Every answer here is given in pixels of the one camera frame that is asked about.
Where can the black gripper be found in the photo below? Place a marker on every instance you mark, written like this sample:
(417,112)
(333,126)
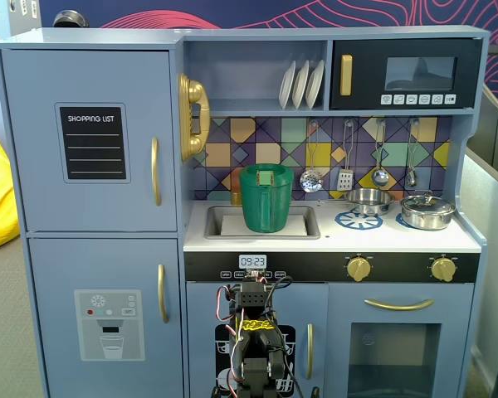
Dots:
(253,287)

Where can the blue shopping list cabinet door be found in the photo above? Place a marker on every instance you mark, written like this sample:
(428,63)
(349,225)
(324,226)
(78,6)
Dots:
(33,145)

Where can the blue dishwasher door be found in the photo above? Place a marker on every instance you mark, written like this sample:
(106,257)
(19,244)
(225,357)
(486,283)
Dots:
(203,315)

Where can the blue oven door with window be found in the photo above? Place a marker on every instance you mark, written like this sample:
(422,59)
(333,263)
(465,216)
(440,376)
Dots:
(340,315)

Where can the blue ice dispenser door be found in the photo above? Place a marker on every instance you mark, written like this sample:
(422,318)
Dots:
(54,290)

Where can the grey locker cabinet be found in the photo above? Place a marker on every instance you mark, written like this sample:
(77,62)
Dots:
(18,20)

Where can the grey toy sink basin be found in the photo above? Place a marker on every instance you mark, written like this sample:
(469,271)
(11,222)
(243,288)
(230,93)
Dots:
(211,226)

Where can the green plastic pitcher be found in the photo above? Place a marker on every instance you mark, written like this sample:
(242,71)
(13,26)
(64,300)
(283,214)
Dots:
(274,199)

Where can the gold stove knob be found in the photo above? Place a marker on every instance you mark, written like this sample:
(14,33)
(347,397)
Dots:
(359,269)
(443,269)

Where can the steel slotted spoon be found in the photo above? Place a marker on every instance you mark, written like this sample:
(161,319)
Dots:
(311,181)

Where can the steel slotted spatula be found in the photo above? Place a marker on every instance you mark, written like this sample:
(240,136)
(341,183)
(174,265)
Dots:
(345,180)

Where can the small silver saucepan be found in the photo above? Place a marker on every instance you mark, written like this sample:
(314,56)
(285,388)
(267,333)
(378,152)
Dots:
(369,201)

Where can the steel ladle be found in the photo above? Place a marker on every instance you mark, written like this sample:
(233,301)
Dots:
(379,177)

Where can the steel pot with lid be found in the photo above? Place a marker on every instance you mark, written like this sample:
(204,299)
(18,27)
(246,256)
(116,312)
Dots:
(427,215)

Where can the steel whisk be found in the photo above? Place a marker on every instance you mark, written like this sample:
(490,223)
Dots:
(411,178)

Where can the white toy plate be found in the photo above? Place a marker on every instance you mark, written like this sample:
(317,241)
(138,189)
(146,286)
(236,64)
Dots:
(286,85)
(301,85)
(315,85)

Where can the gold toy telephone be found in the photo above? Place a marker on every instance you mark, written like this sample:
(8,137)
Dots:
(191,89)

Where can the pale blue desk partition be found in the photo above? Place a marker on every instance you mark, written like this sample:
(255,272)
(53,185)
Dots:
(477,248)

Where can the black toy microwave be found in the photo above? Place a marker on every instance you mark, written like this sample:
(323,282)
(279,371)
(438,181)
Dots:
(367,70)

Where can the blue toy kitchen unit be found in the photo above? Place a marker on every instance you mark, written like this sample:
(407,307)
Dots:
(108,37)

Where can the grey office divider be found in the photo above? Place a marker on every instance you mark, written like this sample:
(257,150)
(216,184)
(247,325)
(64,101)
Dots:
(494,124)

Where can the black round helmet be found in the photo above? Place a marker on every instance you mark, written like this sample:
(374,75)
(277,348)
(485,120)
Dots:
(68,18)

